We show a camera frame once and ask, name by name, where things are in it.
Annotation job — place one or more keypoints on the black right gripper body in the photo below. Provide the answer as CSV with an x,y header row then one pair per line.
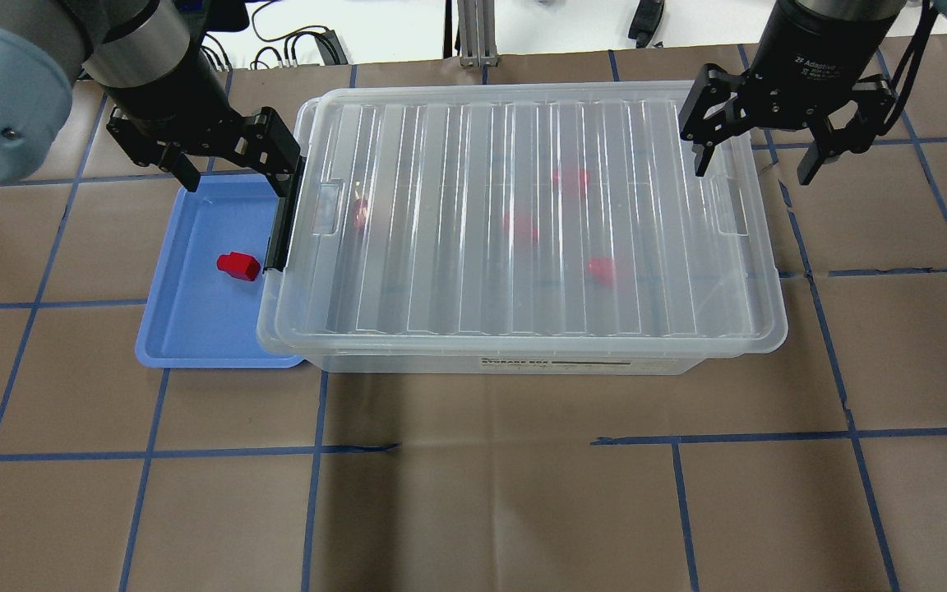
x,y
812,51

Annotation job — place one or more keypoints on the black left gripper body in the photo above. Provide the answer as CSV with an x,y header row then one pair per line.
x,y
168,100

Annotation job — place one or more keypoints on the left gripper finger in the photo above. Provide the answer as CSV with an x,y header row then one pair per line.
x,y
182,169
276,152

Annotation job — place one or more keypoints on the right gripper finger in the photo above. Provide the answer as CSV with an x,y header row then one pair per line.
x,y
826,148
705,134

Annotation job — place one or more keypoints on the red block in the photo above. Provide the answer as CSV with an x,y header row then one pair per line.
x,y
238,265
520,228
603,270
571,182
360,214

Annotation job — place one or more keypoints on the clear plastic box lid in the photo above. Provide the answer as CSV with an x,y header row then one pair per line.
x,y
523,222

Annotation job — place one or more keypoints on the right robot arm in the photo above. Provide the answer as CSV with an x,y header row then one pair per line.
x,y
860,133

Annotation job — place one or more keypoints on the clear plastic storage box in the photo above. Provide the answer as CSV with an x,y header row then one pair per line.
x,y
506,362

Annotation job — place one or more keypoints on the blue plastic tray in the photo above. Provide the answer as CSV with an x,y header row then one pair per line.
x,y
195,315

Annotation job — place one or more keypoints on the black box latch handle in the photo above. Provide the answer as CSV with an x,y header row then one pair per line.
x,y
280,230

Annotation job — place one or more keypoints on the aluminium frame post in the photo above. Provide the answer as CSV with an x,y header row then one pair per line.
x,y
476,34

